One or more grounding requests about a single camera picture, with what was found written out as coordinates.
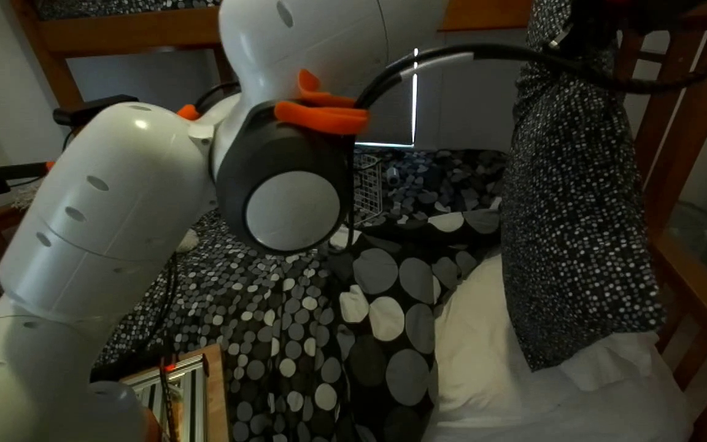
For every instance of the black white dotted pillow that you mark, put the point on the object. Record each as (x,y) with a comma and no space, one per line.
(572,237)

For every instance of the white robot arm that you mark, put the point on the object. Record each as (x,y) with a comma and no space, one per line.
(129,188)

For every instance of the black white dotted blanket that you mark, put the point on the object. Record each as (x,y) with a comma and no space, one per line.
(336,343)

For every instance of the wooden framed box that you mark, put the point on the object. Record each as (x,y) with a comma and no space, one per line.
(188,395)

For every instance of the black clamp stand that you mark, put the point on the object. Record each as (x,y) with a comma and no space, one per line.
(73,118)

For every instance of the wooden bunk bed frame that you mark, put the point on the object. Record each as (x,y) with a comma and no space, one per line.
(671,135)

